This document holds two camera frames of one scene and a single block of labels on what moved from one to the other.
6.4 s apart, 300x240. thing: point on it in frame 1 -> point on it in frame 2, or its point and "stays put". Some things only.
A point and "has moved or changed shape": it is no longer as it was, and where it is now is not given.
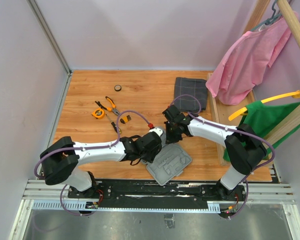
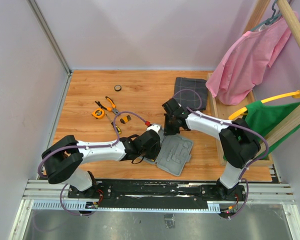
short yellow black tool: (125, 119) stays put
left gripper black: (150, 158) stays put
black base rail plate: (146, 193) stays put
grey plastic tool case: (167, 163) has moved or changed shape
